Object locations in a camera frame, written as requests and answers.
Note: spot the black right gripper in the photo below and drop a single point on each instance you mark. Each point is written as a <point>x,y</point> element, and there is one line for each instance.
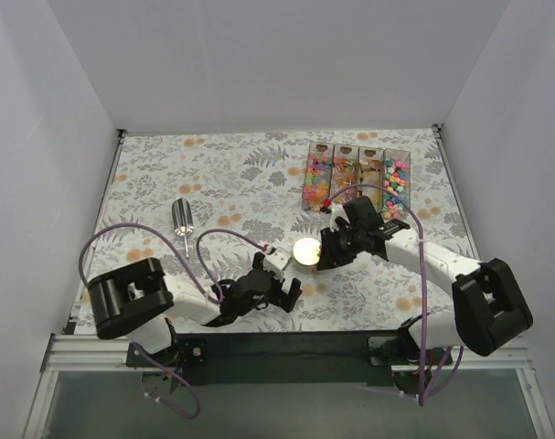
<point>334,246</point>

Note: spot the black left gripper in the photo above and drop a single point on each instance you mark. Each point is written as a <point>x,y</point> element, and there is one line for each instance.
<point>275,286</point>

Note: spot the round wooden jar lid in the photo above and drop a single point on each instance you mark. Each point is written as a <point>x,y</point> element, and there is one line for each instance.
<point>307,251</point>

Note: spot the clear divided candy box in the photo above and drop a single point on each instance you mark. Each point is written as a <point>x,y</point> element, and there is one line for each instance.
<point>341,173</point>

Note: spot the silver metal scoop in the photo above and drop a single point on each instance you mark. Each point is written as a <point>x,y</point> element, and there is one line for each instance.
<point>182,221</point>

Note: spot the clear glass jar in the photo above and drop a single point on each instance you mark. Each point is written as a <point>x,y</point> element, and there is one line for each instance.
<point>303,268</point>

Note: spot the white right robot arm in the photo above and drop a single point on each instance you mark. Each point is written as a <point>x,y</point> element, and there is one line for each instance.
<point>489,308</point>

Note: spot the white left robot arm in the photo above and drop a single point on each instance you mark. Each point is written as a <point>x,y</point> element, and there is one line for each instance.
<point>135,301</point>

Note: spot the floral patterned table mat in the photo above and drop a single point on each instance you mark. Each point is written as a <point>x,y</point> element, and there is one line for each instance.
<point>246,189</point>

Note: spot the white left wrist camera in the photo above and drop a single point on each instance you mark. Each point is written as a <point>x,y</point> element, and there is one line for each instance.
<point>276,261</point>

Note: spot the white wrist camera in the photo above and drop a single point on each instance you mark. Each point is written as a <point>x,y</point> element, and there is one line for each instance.
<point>336,213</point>
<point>276,261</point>

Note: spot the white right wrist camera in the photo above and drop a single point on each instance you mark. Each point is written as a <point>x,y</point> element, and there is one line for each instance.
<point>336,213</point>

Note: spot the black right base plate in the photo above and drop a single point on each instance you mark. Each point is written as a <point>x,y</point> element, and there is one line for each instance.
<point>401,351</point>

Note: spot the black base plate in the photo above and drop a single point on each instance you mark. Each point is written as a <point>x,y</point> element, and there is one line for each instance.
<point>401,351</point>
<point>183,352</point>

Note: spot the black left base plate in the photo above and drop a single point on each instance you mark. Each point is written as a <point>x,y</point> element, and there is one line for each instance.
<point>183,352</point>

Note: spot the aluminium frame rail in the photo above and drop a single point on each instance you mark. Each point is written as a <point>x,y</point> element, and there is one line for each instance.
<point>278,385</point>

